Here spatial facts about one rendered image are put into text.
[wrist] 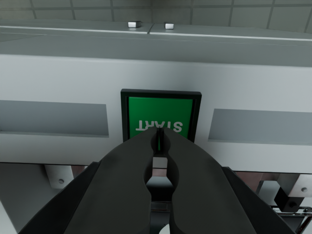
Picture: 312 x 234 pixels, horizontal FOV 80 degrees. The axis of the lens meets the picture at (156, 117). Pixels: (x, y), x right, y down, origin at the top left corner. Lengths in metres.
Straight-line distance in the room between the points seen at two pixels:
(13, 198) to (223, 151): 0.22
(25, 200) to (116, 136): 0.16
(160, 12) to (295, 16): 0.69
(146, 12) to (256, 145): 0.98
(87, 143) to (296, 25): 1.24
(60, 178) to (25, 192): 0.04
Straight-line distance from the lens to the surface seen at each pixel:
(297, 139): 0.20
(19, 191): 0.27
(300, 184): 0.32
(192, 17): 1.10
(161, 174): 0.29
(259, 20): 1.20
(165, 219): 0.34
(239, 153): 0.18
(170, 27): 0.47
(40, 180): 0.30
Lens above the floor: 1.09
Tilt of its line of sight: 62 degrees down
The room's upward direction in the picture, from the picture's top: 179 degrees counter-clockwise
